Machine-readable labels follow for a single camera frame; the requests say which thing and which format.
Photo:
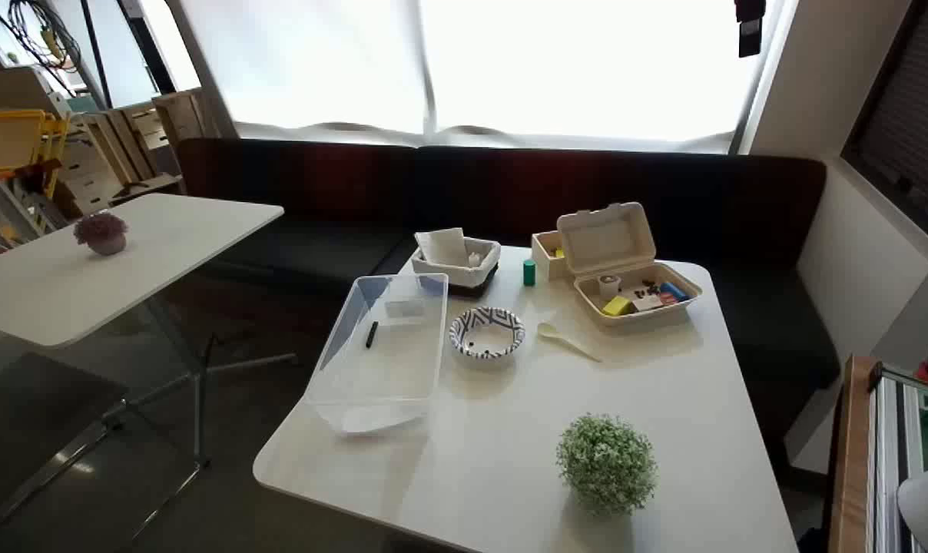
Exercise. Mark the white coffee pod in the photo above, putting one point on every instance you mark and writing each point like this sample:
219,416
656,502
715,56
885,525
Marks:
611,287

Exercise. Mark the small green cylinder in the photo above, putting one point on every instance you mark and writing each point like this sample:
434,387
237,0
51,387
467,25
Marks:
530,271

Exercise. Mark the white square plastic container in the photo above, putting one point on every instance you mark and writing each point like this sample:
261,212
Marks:
474,265

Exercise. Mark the black plastic tray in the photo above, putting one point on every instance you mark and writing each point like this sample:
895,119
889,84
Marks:
486,284

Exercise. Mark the white folded paper napkin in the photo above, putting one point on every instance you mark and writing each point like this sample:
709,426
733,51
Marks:
443,246

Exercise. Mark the blue patterned paper bowl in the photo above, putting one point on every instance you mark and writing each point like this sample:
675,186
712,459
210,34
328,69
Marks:
483,337

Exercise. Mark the small beige cardboard box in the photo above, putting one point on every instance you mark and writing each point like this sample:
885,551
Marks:
546,250

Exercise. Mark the black marker pen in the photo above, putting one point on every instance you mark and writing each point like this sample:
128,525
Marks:
369,337

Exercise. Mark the white plastic spoon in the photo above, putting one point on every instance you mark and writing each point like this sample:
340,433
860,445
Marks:
566,341

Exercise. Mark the clear plastic storage bin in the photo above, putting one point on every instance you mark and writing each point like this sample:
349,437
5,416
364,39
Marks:
381,379

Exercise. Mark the beige clamshell takeout box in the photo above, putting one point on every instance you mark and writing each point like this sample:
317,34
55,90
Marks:
608,238

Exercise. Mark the yellow block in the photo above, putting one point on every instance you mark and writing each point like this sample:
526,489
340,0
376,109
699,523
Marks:
618,306

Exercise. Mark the dark upholstered bench sofa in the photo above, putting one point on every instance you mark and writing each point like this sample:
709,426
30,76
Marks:
331,194

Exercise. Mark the small white block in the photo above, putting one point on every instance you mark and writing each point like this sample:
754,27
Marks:
649,301

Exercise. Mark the blue block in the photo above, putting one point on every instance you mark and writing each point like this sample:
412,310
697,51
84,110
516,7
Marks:
675,289

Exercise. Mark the round green artificial plant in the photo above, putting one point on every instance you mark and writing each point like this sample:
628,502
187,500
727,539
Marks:
608,465

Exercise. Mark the light wooden shelf unit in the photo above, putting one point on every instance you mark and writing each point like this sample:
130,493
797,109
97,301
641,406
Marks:
128,143

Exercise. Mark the dark red round object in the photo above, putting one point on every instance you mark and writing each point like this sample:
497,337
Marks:
102,235

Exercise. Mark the black hanging device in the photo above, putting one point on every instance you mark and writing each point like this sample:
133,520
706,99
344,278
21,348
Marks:
752,25

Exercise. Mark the white side table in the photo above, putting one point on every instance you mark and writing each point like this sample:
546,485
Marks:
66,287

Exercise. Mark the wooden board edge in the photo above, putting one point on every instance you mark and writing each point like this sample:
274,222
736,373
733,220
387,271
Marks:
851,461

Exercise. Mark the yellow metal rack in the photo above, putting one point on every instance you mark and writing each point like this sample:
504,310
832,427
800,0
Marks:
14,140

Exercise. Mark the dark window blind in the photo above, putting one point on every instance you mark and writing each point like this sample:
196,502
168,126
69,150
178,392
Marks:
911,110

